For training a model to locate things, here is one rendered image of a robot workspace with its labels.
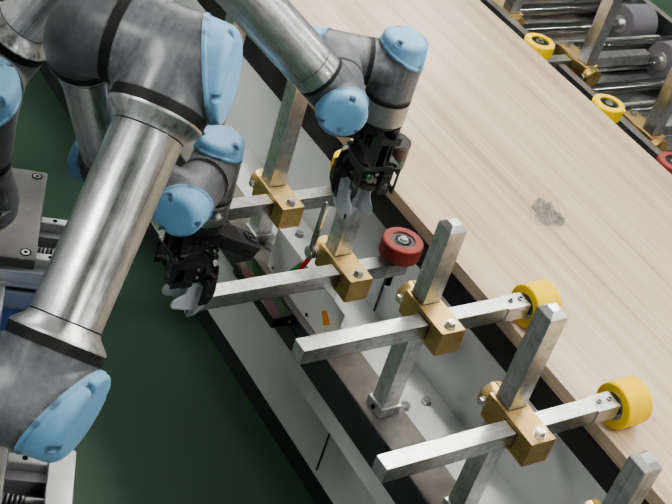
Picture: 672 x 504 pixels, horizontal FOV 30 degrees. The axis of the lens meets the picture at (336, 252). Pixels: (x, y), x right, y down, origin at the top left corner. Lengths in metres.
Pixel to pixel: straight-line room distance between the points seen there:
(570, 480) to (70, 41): 1.20
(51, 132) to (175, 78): 2.60
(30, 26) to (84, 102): 0.30
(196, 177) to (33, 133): 2.21
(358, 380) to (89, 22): 1.08
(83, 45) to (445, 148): 1.33
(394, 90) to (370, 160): 0.13
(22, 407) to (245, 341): 1.78
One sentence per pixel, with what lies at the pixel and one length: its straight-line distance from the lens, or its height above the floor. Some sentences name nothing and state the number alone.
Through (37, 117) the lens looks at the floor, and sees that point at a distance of 4.06.
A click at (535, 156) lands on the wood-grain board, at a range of 2.75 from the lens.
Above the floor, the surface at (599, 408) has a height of 0.96.
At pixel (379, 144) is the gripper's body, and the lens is 1.97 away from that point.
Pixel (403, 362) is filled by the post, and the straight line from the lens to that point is 2.18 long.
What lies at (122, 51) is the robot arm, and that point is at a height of 1.52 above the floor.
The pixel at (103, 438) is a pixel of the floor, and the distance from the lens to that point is 3.06.
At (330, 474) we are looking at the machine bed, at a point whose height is 0.16.
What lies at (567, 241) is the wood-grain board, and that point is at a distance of 2.52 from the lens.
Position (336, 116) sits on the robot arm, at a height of 1.34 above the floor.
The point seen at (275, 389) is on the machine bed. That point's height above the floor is 0.16.
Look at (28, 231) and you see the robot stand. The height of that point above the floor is 1.04.
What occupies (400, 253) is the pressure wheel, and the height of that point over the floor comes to 0.90.
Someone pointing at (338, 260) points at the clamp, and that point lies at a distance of 2.29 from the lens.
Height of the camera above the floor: 2.24
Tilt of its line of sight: 36 degrees down
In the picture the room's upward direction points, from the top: 18 degrees clockwise
